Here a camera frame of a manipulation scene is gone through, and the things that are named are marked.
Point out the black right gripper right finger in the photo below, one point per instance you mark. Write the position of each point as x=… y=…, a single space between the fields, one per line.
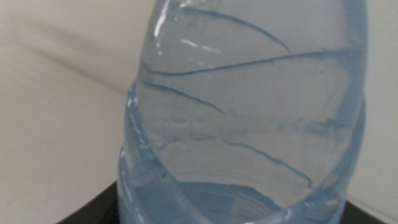
x=357 y=216

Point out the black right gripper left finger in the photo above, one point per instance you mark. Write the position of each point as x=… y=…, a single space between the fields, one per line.
x=101 y=210

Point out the clear water bottle blue cap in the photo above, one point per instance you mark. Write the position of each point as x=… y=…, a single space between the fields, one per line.
x=242 y=109

